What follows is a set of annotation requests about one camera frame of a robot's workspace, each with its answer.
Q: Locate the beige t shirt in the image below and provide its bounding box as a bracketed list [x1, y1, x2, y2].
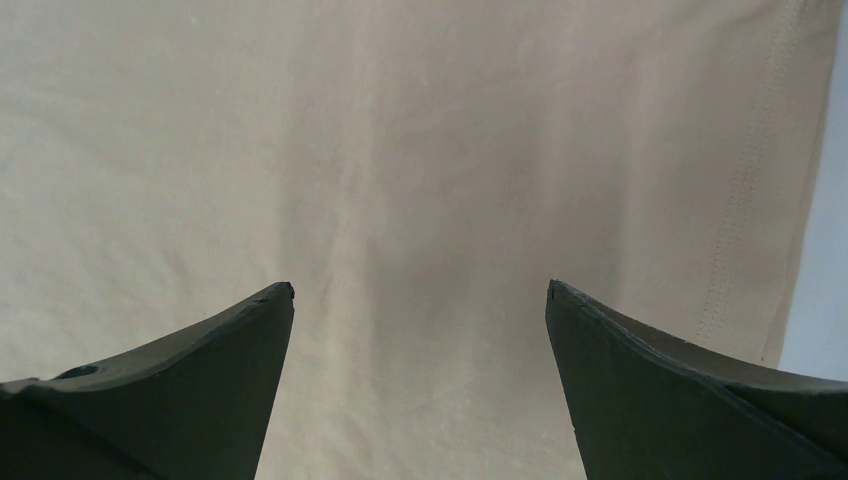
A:
[1, 1, 843, 479]

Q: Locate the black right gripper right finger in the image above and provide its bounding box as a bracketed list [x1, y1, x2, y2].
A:
[545, 280, 847, 479]

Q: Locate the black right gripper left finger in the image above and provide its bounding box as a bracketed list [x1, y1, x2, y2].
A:
[1, 282, 294, 479]

